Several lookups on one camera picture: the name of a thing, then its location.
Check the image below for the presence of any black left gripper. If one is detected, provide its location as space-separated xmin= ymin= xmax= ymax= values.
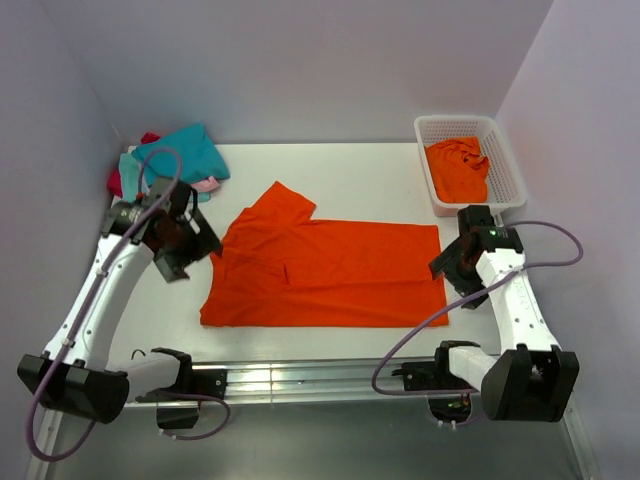
xmin=153 ymin=207 xmax=222 ymax=282

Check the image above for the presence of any orange t-shirt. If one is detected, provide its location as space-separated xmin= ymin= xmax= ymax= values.
xmin=200 ymin=182 xmax=446 ymax=328
xmin=425 ymin=137 xmax=490 ymax=204

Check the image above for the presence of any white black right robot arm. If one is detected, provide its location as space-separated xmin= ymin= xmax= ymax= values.
xmin=395 ymin=205 xmax=580 ymax=422

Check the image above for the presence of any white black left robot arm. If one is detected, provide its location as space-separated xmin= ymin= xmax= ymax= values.
xmin=17 ymin=177 xmax=222 ymax=424

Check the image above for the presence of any pink folded t-shirt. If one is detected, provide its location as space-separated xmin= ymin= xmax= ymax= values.
xmin=191 ymin=176 xmax=220 ymax=193

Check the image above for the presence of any teal folded t-shirt top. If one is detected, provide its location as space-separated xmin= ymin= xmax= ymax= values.
xmin=132 ymin=124 xmax=231 ymax=185

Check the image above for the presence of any red folded t-shirt bottom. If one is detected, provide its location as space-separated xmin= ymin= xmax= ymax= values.
xmin=107 ymin=147 xmax=133 ymax=198

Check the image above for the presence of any mint green folded t-shirt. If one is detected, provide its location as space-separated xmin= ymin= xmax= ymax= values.
xmin=118 ymin=152 xmax=211 ymax=204

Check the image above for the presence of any orange t-shirt in basket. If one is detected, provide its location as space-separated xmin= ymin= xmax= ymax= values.
xmin=425 ymin=137 xmax=490 ymax=204

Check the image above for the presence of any white plastic laundry basket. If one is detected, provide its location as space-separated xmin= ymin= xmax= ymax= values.
xmin=414 ymin=115 xmax=527 ymax=217

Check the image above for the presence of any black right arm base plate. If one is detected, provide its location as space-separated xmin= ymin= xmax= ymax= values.
xmin=401 ymin=358 xmax=481 ymax=424

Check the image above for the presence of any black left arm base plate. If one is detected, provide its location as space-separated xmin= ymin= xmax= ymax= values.
xmin=134 ymin=368 xmax=228 ymax=431

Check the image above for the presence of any aluminium front rail frame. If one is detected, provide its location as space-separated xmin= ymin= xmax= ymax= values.
xmin=27 ymin=360 xmax=601 ymax=479

